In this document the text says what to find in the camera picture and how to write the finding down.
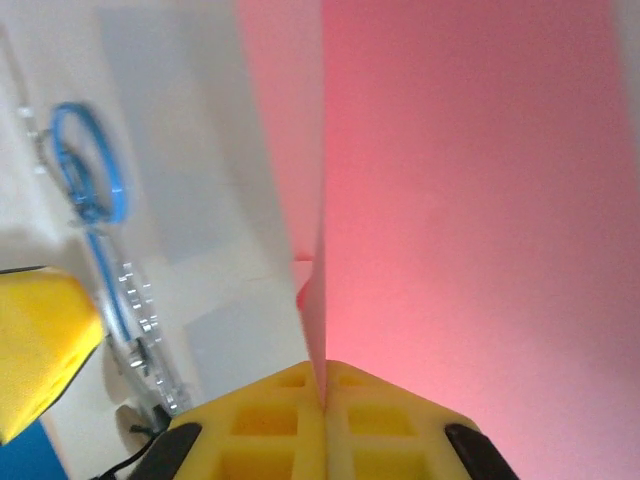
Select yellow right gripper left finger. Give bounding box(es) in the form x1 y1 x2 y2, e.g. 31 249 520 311
117 360 329 480

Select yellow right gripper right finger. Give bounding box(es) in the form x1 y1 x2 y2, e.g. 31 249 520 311
324 359 521 480

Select pink square paper sheet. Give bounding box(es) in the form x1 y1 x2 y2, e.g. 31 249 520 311
234 0 640 480

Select metal forceps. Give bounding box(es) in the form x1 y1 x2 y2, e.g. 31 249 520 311
117 259 194 416

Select blue stethoscope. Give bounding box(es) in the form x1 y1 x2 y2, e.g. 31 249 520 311
49 101 146 361

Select blue floral wall poster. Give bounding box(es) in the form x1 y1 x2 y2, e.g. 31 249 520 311
0 418 69 480

